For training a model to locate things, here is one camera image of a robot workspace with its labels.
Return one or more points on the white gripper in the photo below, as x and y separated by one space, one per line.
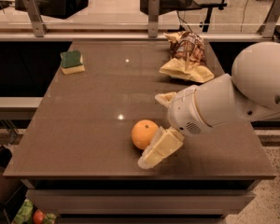
184 112

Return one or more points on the orange fruit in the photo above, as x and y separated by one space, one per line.
143 132

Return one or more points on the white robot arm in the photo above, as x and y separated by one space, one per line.
251 92

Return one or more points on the green and yellow sponge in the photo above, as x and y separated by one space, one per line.
72 62

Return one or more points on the brown and yellow chip bag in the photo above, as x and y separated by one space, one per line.
188 61

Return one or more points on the small green item on floor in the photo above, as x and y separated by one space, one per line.
49 219

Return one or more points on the red tomato toy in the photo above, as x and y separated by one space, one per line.
38 217

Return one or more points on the green packet on floor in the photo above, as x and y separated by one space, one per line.
25 214

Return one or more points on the middle metal bracket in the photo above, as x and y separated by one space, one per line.
153 17

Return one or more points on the metal bracket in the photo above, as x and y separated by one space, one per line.
153 17
266 30
39 27

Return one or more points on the right metal bracket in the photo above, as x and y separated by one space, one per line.
266 30

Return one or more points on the left metal bracket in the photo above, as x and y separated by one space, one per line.
39 27

